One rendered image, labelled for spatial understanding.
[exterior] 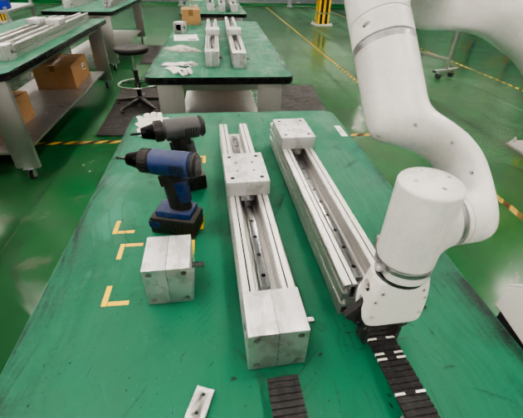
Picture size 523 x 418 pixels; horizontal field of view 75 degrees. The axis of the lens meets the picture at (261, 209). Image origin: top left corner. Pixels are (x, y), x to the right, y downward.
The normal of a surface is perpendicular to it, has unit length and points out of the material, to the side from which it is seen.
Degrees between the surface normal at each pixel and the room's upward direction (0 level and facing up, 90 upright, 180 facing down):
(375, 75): 67
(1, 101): 90
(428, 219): 90
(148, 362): 0
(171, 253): 0
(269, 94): 90
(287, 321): 0
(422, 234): 90
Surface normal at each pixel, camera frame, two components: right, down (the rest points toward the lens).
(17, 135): 0.12, 0.58
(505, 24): -0.43, 0.71
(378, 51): -0.61, 0.00
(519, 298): -1.00, -0.02
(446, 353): 0.02, -0.81
